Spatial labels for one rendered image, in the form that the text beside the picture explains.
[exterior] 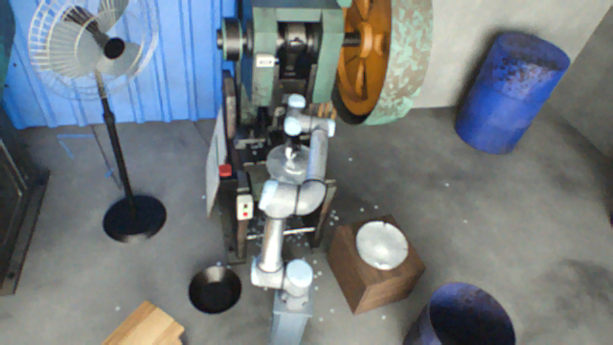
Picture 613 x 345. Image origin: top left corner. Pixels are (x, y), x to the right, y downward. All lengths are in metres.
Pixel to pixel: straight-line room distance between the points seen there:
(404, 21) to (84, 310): 2.15
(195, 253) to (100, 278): 0.54
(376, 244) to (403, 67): 1.05
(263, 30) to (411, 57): 0.60
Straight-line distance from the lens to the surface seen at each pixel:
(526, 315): 3.00
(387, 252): 2.32
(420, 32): 1.72
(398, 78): 1.71
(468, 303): 2.40
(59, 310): 2.63
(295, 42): 1.83
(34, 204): 3.10
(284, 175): 1.99
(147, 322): 2.10
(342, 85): 2.23
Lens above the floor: 2.21
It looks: 45 degrees down
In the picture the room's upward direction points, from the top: 11 degrees clockwise
